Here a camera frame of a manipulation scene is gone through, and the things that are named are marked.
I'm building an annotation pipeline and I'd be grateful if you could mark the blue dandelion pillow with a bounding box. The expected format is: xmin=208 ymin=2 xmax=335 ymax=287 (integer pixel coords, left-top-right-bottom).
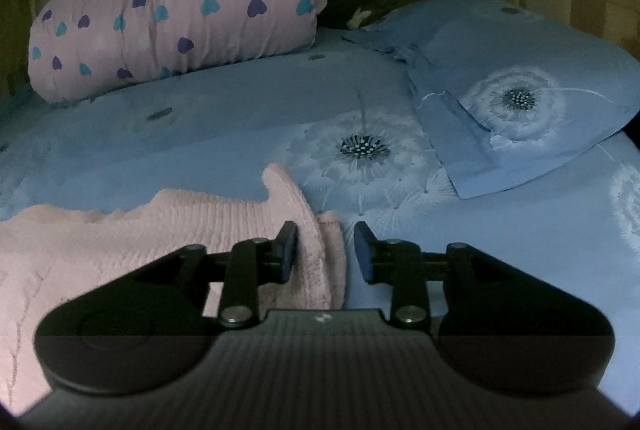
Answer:
xmin=345 ymin=0 xmax=639 ymax=199

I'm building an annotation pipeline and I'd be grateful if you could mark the pink knitted cardigan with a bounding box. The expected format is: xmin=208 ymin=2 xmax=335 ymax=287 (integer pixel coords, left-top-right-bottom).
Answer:
xmin=1 ymin=164 xmax=346 ymax=414

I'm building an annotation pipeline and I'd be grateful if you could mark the blue dandelion bed sheet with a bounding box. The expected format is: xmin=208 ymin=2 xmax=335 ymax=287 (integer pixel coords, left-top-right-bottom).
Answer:
xmin=1 ymin=33 xmax=639 ymax=412

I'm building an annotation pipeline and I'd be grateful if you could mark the pink heart-print rolled quilt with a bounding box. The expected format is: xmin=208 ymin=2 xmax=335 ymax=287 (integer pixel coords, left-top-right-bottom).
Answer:
xmin=28 ymin=0 xmax=326 ymax=103

